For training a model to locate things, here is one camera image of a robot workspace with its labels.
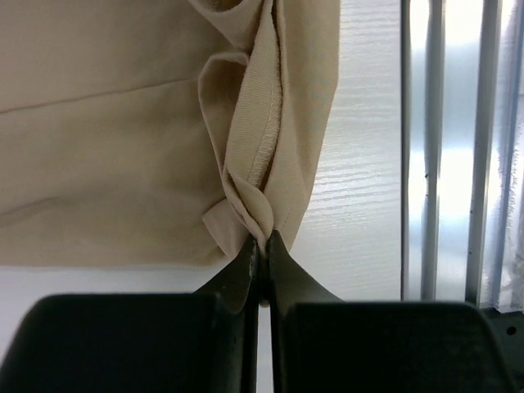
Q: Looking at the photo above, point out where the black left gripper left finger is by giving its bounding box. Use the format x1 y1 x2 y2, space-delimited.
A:
1 239 260 392

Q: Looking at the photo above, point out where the aluminium front rail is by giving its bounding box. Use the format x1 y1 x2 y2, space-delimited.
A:
400 1 523 313

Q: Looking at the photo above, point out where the beige t shirt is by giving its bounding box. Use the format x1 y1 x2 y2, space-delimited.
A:
1 1 341 266

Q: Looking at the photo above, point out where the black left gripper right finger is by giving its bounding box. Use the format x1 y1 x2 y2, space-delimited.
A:
266 232 517 392

